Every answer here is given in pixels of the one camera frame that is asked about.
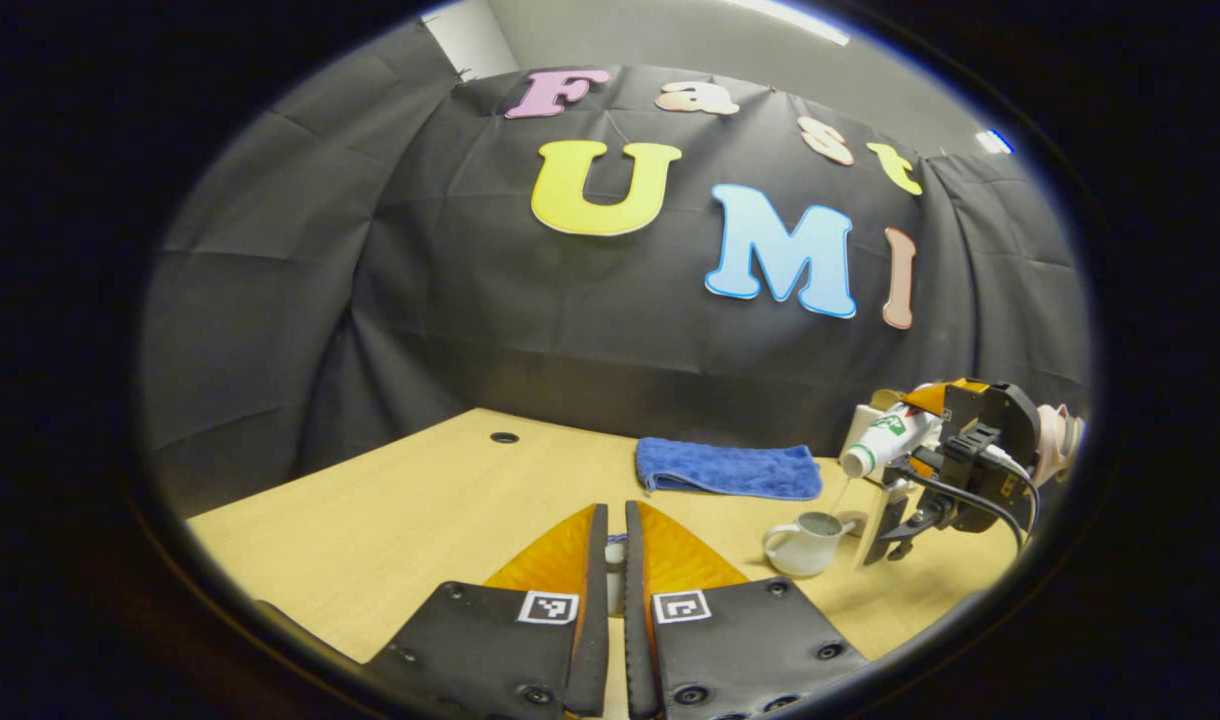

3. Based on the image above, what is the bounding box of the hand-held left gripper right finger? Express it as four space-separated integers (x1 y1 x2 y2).
624 500 871 720

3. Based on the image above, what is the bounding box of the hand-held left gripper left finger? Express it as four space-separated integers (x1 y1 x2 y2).
365 503 612 720

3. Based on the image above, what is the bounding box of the white plastic water bottle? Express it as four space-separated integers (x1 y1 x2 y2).
840 402 937 479

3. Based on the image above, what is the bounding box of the white ceramic teacup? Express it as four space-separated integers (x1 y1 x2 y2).
763 511 857 578

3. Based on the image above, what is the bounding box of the white teacup lid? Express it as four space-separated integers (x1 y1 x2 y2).
606 535 629 616

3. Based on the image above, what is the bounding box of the blue towel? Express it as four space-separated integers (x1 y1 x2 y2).
636 437 824 501

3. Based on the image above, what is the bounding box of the black backdrop cloth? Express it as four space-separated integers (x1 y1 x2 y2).
135 62 1096 521

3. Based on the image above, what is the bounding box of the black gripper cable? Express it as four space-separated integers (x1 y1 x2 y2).
885 445 1041 553

